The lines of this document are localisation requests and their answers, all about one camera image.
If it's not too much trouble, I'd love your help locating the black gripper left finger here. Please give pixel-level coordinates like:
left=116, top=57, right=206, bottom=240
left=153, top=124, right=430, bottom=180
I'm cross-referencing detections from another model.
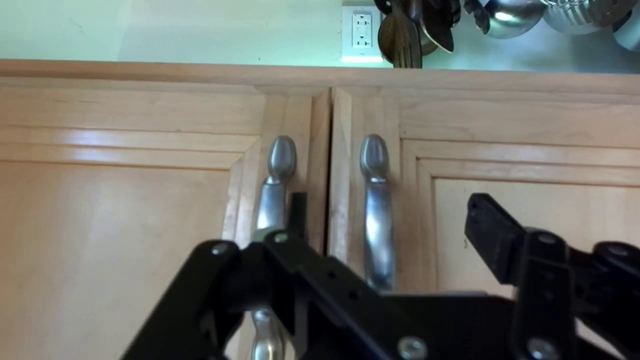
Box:
left=120, top=189, right=428, bottom=360

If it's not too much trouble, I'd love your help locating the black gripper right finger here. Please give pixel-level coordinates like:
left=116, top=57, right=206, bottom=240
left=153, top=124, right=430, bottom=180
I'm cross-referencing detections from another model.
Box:
left=465, top=189, right=640, bottom=360

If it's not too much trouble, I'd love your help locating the white wall outlet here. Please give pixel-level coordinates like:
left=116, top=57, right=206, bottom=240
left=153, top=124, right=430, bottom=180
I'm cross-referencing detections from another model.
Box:
left=340, top=4, right=386, bottom=66

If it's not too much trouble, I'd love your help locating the black cooking spoon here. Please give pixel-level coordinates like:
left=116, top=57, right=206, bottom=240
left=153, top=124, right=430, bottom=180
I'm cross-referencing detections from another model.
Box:
left=412, top=0, right=465, bottom=55

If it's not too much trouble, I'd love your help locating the wooden cabinet door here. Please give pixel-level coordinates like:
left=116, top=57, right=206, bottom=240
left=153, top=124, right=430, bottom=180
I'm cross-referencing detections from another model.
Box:
left=0, top=75, right=335, bottom=360
left=328, top=85, right=640, bottom=298

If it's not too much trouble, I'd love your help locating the brushed metal door handle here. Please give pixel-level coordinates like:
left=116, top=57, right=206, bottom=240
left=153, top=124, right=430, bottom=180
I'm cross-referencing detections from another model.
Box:
left=249, top=133, right=301, bottom=360
left=359, top=131, right=401, bottom=294

